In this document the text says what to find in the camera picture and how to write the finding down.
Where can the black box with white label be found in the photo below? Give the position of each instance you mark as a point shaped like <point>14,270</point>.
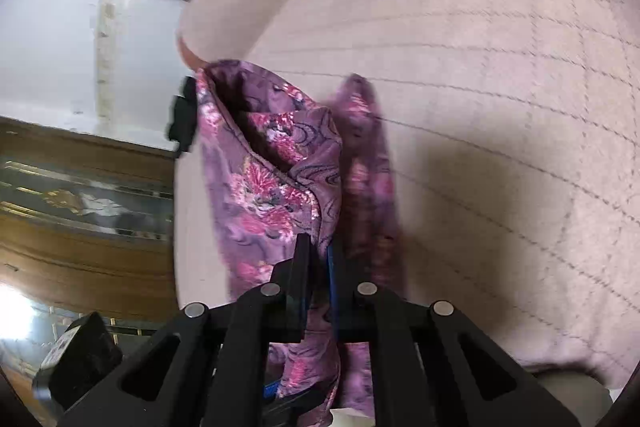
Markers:
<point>80,357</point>

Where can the purple floral long-sleeved shirt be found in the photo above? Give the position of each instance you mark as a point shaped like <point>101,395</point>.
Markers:
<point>260,187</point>

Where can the wooden door with glass panels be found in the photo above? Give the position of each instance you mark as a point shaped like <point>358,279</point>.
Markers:
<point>75,257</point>

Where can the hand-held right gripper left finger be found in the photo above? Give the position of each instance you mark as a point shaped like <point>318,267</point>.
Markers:
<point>300,287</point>

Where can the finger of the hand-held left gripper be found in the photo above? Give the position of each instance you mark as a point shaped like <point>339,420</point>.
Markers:
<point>182,117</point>

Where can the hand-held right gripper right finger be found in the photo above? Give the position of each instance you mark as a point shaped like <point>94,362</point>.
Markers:
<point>334,292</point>

